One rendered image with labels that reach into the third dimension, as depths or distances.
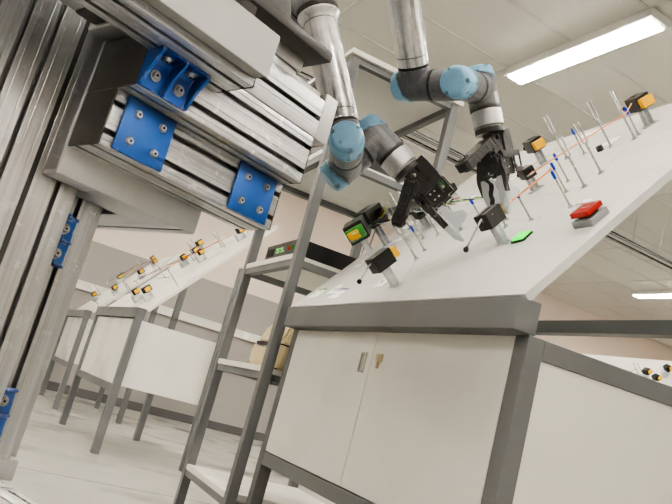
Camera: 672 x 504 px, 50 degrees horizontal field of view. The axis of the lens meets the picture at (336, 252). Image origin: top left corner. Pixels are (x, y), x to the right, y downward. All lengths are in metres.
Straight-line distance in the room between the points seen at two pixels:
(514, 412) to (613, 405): 0.24
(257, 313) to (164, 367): 4.96
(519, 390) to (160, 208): 0.72
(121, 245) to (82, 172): 7.80
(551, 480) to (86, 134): 1.01
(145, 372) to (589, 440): 3.41
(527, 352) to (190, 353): 3.43
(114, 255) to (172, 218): 7.67
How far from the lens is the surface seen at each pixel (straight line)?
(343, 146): 1.51
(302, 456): 2.11
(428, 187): 1.65
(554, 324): 2.23
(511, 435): 1.38
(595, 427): 1.52
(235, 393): 9.42
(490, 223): 1.72
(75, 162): 1.19
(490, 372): 1.46
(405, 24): 1.74
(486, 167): 1.79
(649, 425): 1.62
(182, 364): 4.62
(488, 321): 1.44
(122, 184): 1.22
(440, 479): 1.52
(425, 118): 3.07
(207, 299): 9.22
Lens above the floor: 0.57
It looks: 12 degrees up
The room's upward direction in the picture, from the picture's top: 15 degrees clockwise
